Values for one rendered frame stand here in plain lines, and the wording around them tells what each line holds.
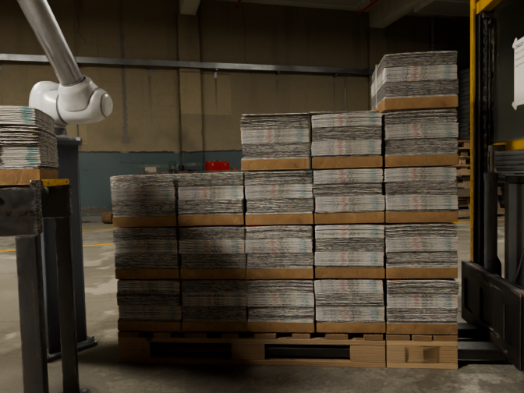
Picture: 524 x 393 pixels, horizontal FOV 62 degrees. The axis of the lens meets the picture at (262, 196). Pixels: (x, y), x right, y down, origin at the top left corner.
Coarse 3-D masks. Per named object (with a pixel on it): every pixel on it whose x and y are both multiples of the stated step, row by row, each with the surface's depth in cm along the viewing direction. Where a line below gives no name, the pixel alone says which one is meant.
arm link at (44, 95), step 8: (40, 88) 199; (48, 88) 200; (56, 88) 202; (32, 96) 200; (40, 96) 199; (48, 96) 198; (56, 96) 198; (32, 104) 200; (40, 104) 199; (48, 104) 198; (48, 112) 198; (56, 112) 198; (56, 120) 200; (64, 128) 207
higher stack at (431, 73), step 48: (384, 96) 181; (432, 96) 175; (384, 144) 181; (432, 144) 176; (384, 192) 182; (432, 192) 177; (384, 240) 182; (432, 240) 178; (384, 288) 187; (432, 288) 178; (384, 336) 195; (432, 336) 182
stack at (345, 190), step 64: (128, 192) 189; (192, 192) 187; (256, 192) 184; (320, 192) 181; (128, 256) 190; (192, 256) 188; (256, 256) 185; (320, 256) 182; (128, 320) 192; (192, 320) 189; (256, 320) 187; (320, 320) 184; (384, 320) 181
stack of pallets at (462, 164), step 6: (462, 144) 751; (468, 144) 748; (462, 150) 751; (468, 150) 755; (462, 156) 752; (468, 156) 755; (462, 162) 755; (468, 162) 803; (456, 168) 832; (462, 168) 750; (468, 168) 803; (456, 180) 833
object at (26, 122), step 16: (0, 112) 122; (16, 112) 124; (32, 112) 124; (0, 128) 124; (16, 128) 124; (32, 128) 125; (48, 128) 143; (0, 144) 123; (16, 144) 124; (32, 144) 125; (48, 144) 139; (0, 160) 123; (16, 160) 124; (32, 160) 126; (48, 160) 138
